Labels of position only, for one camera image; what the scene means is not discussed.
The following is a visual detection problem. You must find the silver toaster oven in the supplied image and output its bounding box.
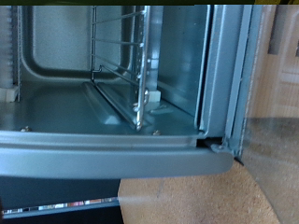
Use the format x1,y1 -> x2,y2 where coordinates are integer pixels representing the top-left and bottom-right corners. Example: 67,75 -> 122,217
0,4 -> 263,181

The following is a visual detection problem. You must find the wire oven rack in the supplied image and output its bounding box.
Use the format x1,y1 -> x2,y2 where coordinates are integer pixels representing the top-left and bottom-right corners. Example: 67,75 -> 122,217
89,5 -> 151,132

